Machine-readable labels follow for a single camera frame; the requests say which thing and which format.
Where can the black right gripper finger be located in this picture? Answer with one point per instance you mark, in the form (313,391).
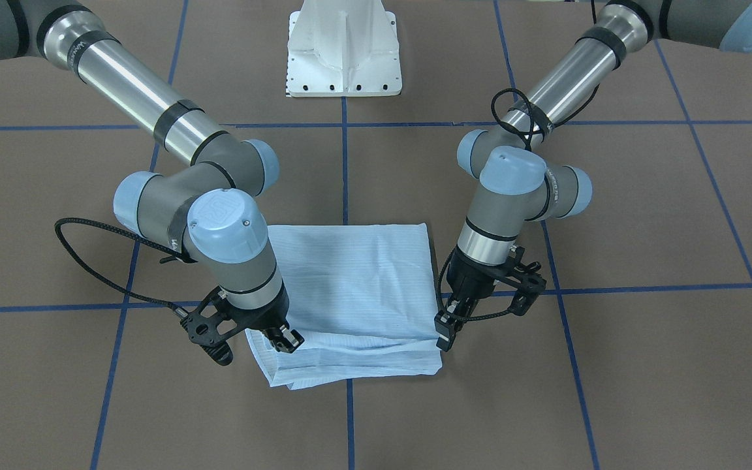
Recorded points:
(283,339)

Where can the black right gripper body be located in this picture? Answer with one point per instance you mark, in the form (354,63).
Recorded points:
(264,316)

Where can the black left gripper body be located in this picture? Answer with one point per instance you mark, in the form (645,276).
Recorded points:
(472,279)

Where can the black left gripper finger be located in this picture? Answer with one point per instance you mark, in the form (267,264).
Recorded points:
(446,327)

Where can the light blue button shirt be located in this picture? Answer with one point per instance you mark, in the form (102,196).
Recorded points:
(363,298)

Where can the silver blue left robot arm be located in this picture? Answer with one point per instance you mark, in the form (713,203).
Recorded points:
(516,186)

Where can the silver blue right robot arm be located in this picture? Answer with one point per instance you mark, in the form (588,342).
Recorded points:
(204,212)

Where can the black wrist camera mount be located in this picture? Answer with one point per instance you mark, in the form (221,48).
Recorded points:
(526,279)

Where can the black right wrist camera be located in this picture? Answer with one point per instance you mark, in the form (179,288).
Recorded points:
(201,325)

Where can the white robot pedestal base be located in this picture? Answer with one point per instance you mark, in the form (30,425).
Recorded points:
(343,49)

